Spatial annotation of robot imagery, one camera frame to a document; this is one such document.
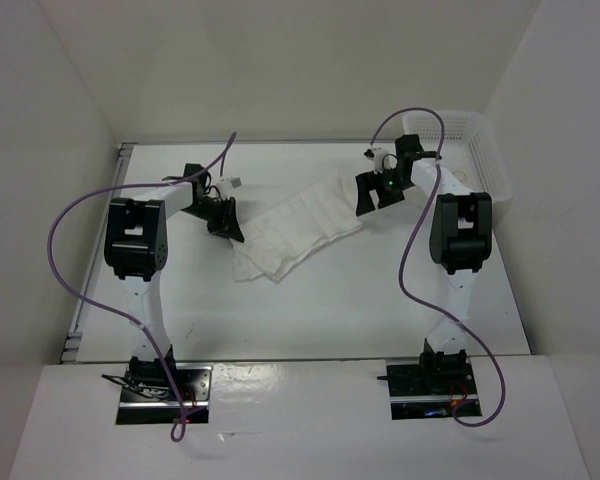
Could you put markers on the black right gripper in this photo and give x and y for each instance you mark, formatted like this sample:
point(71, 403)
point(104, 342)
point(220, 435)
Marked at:
point(372, 181)

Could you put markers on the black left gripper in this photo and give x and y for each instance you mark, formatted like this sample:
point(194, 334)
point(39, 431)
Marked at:
point(227, 226)

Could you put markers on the white pleated skirt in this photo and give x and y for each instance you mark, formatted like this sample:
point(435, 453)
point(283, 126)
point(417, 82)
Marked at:
point(282, 237)

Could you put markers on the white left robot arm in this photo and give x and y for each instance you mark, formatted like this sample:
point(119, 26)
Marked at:
point(136, 248)

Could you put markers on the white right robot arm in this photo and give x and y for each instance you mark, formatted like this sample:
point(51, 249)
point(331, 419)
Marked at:
point(460, 242)

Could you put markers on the tan rubber band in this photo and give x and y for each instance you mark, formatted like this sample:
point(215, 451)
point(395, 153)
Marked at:
point(460, 175)

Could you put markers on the white perforated plastic basket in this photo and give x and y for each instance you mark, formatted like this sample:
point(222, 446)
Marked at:
point(469, 145)

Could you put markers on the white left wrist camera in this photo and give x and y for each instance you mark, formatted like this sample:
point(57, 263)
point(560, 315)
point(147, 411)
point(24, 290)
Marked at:
point(227, 185)

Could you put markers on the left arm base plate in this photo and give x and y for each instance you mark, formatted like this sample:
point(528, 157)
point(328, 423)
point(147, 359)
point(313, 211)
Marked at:
point(152, 404)

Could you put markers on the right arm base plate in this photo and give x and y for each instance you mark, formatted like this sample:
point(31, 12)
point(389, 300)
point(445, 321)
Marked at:
point(415, 394)

